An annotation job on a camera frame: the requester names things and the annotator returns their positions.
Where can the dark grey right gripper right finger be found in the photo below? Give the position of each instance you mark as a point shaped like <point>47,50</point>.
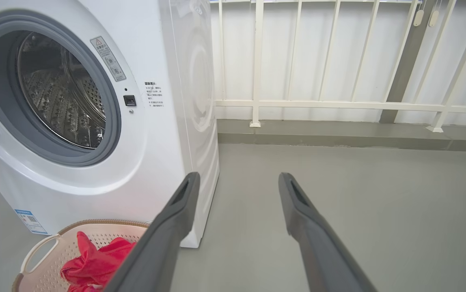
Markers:
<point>322,251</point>

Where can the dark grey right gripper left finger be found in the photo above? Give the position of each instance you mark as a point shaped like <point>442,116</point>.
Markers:
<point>156,247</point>

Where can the red cloth garment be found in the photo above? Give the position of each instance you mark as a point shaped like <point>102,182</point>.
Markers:
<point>91,267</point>

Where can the white washing machine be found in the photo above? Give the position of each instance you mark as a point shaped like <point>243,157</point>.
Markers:
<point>147,162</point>

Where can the cream laundry basket brown rim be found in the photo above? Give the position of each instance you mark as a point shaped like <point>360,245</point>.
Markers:
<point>50,275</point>

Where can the steel washer drum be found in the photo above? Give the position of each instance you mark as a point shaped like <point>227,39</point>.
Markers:
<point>62,97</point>

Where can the blue energy label sticker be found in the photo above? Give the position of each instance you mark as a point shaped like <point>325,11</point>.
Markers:
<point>32,222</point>

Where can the printed instruction text label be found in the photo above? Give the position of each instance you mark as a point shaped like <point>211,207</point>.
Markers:
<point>154,94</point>

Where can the grey warning sticker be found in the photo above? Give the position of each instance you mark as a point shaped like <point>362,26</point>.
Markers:
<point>108,59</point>

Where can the white metal railing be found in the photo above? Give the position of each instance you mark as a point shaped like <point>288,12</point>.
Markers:
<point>257,61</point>

